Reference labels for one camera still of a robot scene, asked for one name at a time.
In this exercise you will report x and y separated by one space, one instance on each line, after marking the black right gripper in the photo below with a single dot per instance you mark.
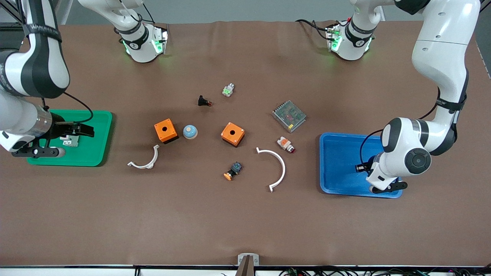
60 130

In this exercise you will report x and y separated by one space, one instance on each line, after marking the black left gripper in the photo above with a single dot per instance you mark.
370 165

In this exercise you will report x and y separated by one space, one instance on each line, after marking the white red circuit breaker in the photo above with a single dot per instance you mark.
71 142

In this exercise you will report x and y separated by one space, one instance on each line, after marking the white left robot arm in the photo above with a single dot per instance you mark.
441 57

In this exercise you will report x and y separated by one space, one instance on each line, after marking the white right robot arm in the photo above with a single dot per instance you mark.
38 69

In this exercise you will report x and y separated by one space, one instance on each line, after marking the blue plastic tray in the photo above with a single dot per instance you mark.
341 161

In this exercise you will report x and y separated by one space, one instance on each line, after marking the green plastic tray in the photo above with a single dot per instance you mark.
96 149

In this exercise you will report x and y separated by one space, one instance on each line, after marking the orange push button box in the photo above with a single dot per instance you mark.
159 132
238 135

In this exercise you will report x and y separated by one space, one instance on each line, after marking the orange white indicator lamp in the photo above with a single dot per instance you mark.
284 143

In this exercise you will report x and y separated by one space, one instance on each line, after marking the metal mesh power supply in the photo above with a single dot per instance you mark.
289 115

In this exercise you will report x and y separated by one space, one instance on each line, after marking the light blue dome button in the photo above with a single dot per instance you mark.
190 132

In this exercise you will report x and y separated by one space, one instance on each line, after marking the black red indicator lamp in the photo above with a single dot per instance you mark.
201 101

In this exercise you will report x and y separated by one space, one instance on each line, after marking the orange black emergency button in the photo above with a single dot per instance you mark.
234 168

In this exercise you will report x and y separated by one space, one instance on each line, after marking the brown table mat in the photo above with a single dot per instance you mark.
230 222

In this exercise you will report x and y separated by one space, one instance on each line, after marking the green white push button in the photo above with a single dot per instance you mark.
228 91

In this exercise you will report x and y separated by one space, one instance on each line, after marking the grey table edge clamp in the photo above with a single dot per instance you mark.
241 260

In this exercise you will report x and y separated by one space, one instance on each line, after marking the small white curved bracket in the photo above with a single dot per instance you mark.
156 152

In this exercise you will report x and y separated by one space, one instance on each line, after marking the large white curved bracket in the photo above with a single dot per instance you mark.
284 168

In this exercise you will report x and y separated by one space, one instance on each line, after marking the aluminium frame profile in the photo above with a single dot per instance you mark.
10 11

